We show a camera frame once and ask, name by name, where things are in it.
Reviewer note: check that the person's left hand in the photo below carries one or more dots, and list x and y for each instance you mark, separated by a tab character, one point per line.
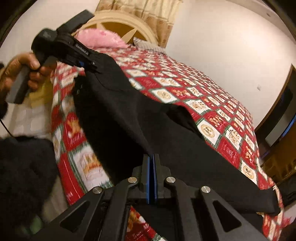
38	74

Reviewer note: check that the red checkered bedspread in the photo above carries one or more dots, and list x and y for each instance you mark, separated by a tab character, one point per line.
224	123

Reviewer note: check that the cream wooden headboard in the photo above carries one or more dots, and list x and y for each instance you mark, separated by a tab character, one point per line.
126	25

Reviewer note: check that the brown wooden door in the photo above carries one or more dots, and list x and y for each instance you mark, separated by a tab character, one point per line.
276	134

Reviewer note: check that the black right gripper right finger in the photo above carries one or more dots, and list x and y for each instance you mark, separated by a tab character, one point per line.
160	173

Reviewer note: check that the pink pillow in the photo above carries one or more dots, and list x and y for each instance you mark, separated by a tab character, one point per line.
95	38

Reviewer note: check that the black pants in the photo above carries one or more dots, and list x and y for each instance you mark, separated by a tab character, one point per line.
122	125

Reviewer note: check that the grey striped pillow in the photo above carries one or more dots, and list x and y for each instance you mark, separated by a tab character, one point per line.
145	45

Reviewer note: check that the beige patterned curtain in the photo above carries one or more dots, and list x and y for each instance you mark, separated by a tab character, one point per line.
158	14

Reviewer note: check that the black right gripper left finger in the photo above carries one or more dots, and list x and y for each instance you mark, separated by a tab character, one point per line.
139	192

